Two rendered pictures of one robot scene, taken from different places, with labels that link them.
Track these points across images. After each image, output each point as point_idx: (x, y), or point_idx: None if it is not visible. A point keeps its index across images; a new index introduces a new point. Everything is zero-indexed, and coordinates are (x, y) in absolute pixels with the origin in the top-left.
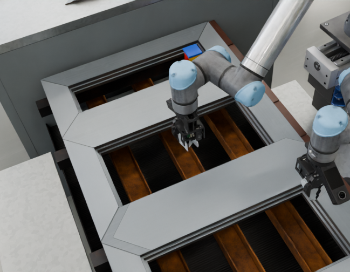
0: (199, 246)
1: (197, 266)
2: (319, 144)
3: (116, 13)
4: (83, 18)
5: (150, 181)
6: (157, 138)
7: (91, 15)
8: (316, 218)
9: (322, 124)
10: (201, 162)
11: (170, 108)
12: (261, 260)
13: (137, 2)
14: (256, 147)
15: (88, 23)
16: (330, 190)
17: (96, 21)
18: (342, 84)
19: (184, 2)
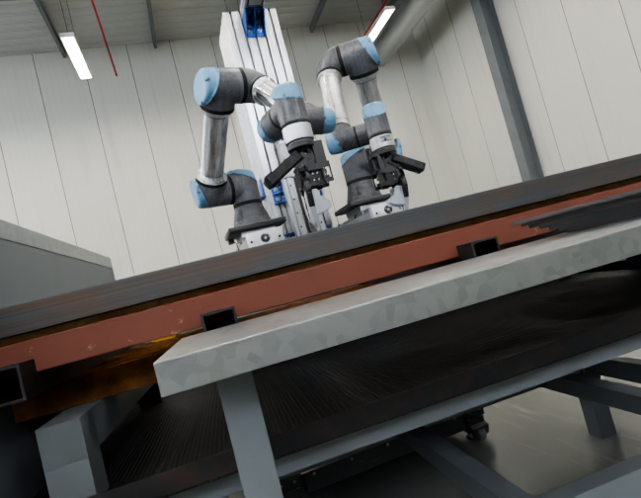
0: (429, 348)
1: (460, 342)
2: (386, 123)
3: (28, 241)
4: None
5: (294, 396)
6: (208, 412)
7: (4, 221)
8: (396, 327)
9: (378, 102)
10: (286, 377)
11: (281, 171)
12: (447, 327)
13: (41, 238)
14: (286, 362)
15: (3, 235)
16: (414, 160)
17: (11, 240)
18: (336, 136)
19: (75, 274)
